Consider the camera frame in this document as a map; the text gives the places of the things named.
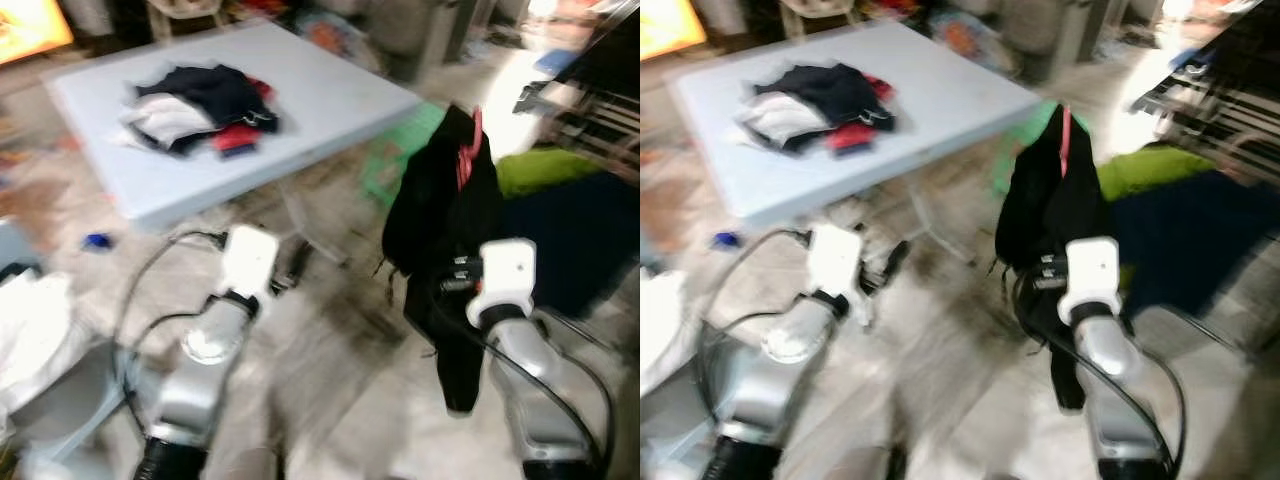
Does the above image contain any black garment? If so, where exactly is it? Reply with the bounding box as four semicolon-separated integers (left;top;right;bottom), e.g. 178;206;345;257
995;103;1113;413
380;103;507;416

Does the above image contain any red plastic hanger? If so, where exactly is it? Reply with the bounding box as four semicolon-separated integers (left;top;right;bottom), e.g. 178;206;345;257
455;105;487;193
1058;105;1075;181

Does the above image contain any large white garment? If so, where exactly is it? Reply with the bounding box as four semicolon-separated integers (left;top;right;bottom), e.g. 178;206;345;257
0;270;79;413
640;270;703;398

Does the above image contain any navy long sleeve shirt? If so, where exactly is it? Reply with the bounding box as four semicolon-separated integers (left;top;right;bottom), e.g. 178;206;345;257
500;172;641;319
1108;170;1280;319

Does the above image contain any green plastic stool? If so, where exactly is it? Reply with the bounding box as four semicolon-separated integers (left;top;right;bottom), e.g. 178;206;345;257
992;100;1061;196
360;100;448;208

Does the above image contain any lime green long sleeve shirt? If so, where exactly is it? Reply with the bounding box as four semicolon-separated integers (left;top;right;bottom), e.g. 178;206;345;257
1098;145;1219;201
495;147;608;199

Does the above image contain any red folded garment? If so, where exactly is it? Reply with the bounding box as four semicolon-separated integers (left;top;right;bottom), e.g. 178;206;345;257
212;125;263;154
826;122;879;153

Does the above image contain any white folding table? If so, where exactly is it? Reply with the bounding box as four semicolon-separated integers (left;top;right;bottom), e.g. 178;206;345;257
45;20;423;266
665;20;1043;266

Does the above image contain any pale grey white garment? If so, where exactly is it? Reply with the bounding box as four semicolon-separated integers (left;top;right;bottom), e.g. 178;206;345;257
118;95;219;151
735;92;833;151

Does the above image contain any black metal drying rack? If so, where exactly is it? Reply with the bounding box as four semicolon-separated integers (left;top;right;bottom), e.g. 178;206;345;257
1130;0;1280;181
512;5;641;176

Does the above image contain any television screen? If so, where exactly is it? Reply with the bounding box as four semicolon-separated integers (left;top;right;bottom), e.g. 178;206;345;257
640;0;707;59
0;0;76;66

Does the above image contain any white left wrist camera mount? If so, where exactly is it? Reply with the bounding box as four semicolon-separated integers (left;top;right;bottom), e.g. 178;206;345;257
216;225;281;303
805;224;873;326

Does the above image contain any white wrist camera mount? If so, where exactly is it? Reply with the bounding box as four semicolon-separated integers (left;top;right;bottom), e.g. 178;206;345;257
805;224;873;326
1058;236;1123;323
465;238;538;326
216;225;281;303

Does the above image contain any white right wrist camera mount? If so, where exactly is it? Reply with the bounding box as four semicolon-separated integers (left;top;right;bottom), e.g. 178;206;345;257
465;238;538;326
1058;236;1123;323

